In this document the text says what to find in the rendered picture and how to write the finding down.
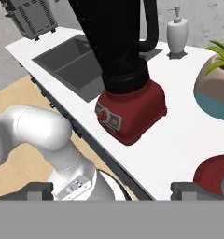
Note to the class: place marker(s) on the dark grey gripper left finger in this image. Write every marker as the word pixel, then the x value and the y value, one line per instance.
pixel 39 190

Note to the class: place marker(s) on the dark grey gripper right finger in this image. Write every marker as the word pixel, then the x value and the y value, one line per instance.
pixel 183 191

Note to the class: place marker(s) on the red blender with black jar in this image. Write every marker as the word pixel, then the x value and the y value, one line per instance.
pixel 129 105

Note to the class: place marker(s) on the dark cupboard run under worktop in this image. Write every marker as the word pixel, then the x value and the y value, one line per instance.
pixel 86 137

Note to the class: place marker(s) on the green plant in round pot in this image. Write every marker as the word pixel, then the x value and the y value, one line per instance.
pixel 215 90

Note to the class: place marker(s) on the grey recessed sink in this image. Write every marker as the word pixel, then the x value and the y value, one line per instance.
pixel 73 65

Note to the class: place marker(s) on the white soap dispenser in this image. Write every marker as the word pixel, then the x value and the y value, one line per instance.
pixel 177 34

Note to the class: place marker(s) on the grey perforated metal appliance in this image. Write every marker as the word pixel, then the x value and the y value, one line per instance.
pixel 30 17

